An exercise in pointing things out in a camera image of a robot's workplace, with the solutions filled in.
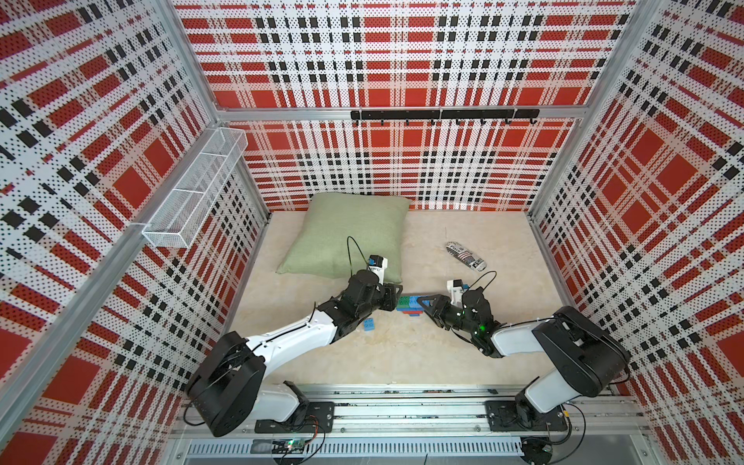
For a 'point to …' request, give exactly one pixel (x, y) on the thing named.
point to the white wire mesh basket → (179, 220)
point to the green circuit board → (289, 447)
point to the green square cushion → (340, 232)
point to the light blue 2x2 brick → (369, 325)
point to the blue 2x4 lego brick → (410, 309)
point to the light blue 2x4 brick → (413, 301)
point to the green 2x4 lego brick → (403, 301)
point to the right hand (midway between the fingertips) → (422, 303)
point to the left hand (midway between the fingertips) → (401, 287)
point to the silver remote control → (465, 257)
